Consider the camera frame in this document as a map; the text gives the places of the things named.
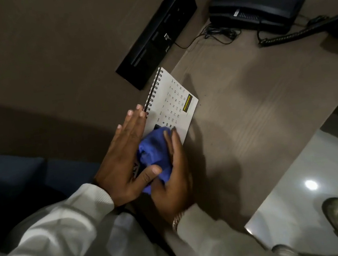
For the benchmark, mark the person's right hand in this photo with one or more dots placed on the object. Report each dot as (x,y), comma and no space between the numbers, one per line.
(176,185)

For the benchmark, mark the person's grey left shoe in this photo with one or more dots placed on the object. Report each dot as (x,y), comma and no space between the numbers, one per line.
(286,253)

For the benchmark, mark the person's left thumb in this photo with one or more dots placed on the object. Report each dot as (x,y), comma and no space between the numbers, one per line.
(150,174)

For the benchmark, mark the black wall socket panel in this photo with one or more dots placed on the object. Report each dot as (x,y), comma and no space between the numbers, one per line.
(160,31)

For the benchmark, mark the person's left middle finger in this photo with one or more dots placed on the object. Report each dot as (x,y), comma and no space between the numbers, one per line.
(129,127)

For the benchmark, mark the blue cleaning cloth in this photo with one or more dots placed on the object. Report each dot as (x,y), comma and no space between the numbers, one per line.
(152,146)

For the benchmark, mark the person's right forearm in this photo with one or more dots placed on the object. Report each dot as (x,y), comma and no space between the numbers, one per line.
(216,246)

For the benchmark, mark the white spiral desk calendar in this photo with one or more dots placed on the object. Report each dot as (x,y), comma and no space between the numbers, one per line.
(177,99)

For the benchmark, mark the person's left hand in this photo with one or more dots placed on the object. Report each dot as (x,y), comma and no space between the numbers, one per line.
(120,166)

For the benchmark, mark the person's left forearm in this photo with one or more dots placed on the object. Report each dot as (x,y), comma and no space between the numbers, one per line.
(47,247)

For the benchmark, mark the black telephone handset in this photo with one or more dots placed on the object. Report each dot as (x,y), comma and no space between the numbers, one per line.
(336,24)

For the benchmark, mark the dark blue upholstered seat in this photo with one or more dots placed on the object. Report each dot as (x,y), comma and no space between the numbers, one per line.
(21,181)

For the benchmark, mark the person's right fingers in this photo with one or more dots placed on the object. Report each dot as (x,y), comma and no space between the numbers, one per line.
(174,143)

